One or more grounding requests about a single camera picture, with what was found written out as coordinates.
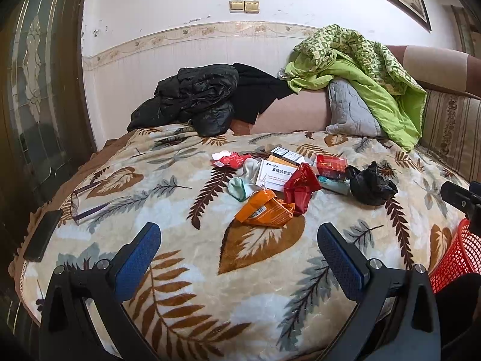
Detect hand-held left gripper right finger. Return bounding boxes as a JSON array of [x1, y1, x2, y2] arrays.
[[317, 223, 442, 361]]

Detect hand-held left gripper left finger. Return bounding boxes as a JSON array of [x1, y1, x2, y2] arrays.
[[39, 223, 162, 361]]

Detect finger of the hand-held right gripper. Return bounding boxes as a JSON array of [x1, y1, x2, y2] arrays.
[[440, 181, 481, 212]]

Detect red plastic mesh basket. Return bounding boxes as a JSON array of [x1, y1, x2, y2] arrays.
[[428, 218, 481, 295]]

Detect teal tube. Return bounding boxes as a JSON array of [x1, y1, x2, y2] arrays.
[[317, 175, 352, 196]]

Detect black plastic bag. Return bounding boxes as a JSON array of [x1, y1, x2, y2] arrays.
[[344, 161, 398, 206]]

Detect orange snack wrapper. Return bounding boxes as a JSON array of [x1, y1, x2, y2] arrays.
[[235, 189, 296, 228]]

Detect red cigarette box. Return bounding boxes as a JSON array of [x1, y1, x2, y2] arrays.
[[316, 154, 348, 181]]

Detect white medicine box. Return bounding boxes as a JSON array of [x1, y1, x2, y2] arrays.
[[256, 158, 302, 192]]

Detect navy and white box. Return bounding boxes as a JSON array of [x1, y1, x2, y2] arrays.
[[271, 145, 302, 163]]

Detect white sock with green trim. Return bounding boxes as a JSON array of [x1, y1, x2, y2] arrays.
[[227, 158, 262, 202]]

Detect small red box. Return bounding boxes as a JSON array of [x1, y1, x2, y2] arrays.
[[225, 153, 252, 170]]

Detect leaf print blanket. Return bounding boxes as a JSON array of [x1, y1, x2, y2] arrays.
[[9, 124, 470, 361]]

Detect striped floral sofa cushion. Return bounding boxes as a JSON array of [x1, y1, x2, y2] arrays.
[[417, 86, 481, 185]]

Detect eyeglasses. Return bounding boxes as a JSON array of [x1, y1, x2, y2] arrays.
[[69, 186, 113, 226]]

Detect black smartphone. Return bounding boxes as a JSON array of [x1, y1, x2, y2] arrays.
[[23, 209, 64, 263]]

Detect green patterned quilt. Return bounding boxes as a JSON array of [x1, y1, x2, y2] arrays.
[[283, 24, 428, 153]]

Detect grey quilted pillow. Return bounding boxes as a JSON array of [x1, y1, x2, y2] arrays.
[[325, 79, 386, 138]]

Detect brown fabric sofa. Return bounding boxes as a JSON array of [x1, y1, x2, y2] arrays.
[[94, 45, 481, 185]]

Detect wooden framed doorway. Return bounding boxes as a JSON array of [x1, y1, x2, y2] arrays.
[[450, 5, 481, 59]]

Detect black puffer jacket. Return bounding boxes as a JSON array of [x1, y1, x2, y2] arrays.
[[127, 64, 240, 138]]

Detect black cloth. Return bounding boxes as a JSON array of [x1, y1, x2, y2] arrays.
[[225, 63, 297, 125]]

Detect dark wooden glass door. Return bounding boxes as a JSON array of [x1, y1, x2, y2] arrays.
[[0, 0, 99, 309]]

